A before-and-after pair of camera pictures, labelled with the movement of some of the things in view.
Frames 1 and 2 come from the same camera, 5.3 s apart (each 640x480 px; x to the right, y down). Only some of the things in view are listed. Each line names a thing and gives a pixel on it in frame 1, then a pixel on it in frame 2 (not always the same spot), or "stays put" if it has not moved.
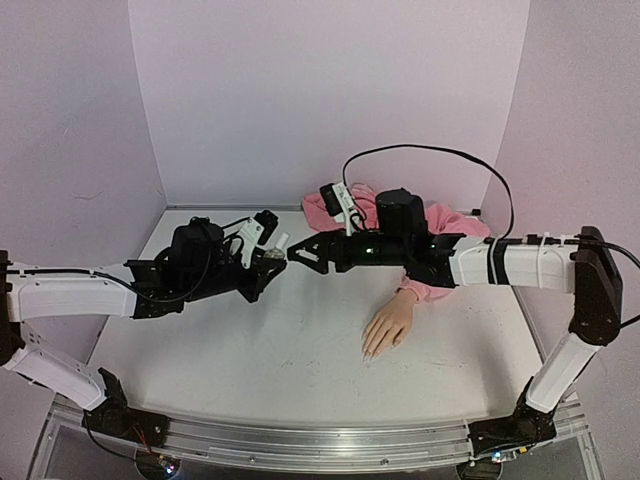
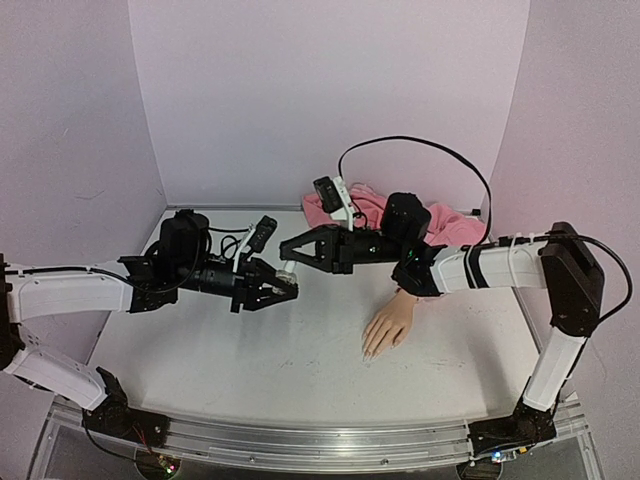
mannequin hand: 390,326 stays put
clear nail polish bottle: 274,253 → 287,276
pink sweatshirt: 441,220 stays put
